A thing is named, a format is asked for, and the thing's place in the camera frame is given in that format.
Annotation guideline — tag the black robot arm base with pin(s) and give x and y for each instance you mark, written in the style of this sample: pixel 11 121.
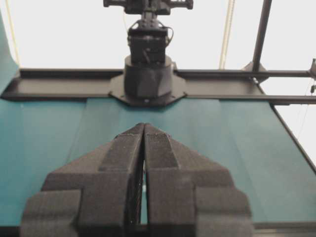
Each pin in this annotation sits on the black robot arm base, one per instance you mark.
pixel 148 78

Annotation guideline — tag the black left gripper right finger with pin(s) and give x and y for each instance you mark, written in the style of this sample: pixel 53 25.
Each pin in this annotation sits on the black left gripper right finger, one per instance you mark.
pixel 188 195

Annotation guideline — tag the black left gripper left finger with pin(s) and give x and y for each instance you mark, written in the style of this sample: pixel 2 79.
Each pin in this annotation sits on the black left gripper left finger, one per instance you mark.
pixel 96 195

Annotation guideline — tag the black aluminium frame rail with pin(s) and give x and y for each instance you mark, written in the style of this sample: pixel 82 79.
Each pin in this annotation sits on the black aluminium frame rail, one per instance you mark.
pixel 66 84

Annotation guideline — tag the black vertical frame post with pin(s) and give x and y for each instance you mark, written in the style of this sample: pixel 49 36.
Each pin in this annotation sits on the black vertical frame post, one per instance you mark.
pixel 255 64

